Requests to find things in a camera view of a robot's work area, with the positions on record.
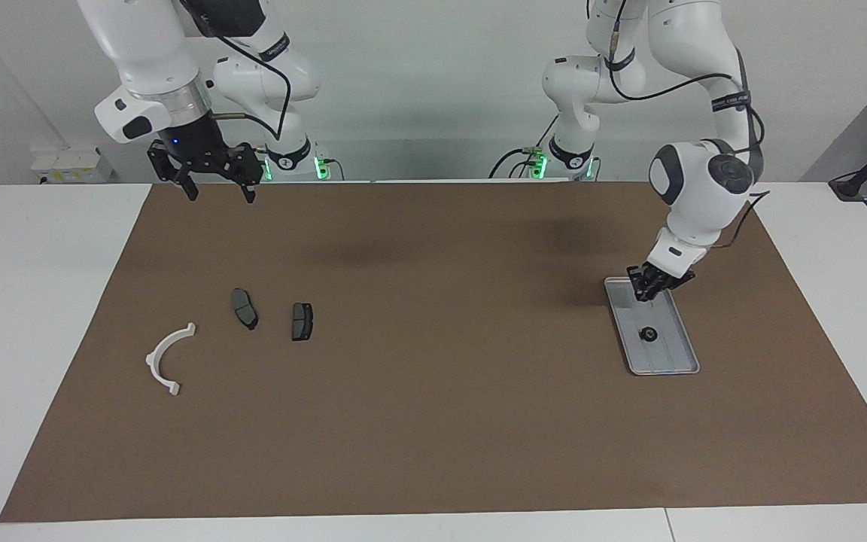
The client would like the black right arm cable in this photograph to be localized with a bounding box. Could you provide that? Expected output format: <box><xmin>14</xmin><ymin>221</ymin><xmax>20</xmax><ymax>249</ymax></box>
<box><xmin>204</xmin><ymin>30</ymin><xmax>296</xmax><ymax>144</ymax></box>

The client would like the rectangular dark grey brake pad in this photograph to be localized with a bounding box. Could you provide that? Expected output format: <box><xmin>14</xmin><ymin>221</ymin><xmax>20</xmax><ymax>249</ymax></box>
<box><xmin>291</xmin><ymin>303</ymin><xmax>315</xmax><ymax>343</ymax></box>

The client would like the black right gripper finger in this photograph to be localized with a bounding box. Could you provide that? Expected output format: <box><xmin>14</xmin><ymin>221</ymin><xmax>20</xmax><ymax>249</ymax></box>
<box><xmin>233</xmin><ymin>144</ymin><xmax>264</xmax><ymax>204</ymax></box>
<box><xmin>148</xmin><ymin>141</ymin><xmax>199</xmax><ymax>202</ymax></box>

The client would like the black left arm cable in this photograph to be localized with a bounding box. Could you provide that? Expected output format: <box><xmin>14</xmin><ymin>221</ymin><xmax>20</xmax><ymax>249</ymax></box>
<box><xmin>603</xmin><ymin>0</ymin><xmax>773</xmax><ymax>249</ymax></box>

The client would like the white curved plastic bracket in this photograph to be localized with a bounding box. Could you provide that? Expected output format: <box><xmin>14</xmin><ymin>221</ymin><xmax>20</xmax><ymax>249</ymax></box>
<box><xmin>145</xmin><ymin>322</ymin><xmax>197</xmax><ymax>397</ymax></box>

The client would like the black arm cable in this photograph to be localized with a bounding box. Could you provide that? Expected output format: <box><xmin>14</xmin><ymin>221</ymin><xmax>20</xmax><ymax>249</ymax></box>
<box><xmin>204</xmin><ymin>30</ymin><xmax>296</xmax><ymax>144</ymax></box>
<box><xmin>603</xmin><ymin>0</ymin><xmax>773</xmax><ymax>249</ymax></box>

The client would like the white box with labels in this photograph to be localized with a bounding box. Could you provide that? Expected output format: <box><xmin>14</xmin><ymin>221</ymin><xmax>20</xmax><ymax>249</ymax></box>
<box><xmin>30</xmin><ymin>147</ymin><xmax>115</xmax><ymax>185</ymax></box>

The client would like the curved dark grey brake pad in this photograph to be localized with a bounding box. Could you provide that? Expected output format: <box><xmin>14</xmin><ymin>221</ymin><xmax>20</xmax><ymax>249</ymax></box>
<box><xmin>231</xmin><ymin>288</ymin><xmax>260</xmax><ymax>331</ymax></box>

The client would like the black base cable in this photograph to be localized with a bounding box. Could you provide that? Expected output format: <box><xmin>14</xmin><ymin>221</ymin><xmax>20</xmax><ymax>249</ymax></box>
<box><xmin>488</xmin><ymin>113</ymin><xmax>559</xmax><ymax>179</ymax></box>

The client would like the silver metal tray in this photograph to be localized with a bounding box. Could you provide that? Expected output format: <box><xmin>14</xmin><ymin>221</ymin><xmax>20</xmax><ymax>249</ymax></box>
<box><xmin>604</xmin><ymin>276</ymin><xmax>701</xmax><ymax>376</ymax></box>

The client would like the brown table mat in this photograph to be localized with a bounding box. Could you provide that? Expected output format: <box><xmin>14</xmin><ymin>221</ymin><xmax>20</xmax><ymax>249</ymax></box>
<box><xmin>0</xmin><ymin>181</ymin><xmax>867</xmax><ymax>522</ymax></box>

